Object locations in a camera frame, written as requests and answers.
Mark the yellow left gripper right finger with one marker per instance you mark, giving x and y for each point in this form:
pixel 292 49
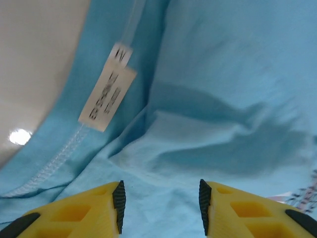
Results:
pixel 223 205

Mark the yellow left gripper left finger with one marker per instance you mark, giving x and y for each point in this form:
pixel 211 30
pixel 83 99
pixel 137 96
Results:
pixel 94 198

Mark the light blue printed t-shirt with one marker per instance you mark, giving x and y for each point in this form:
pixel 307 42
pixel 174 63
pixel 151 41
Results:
pixel 223 74

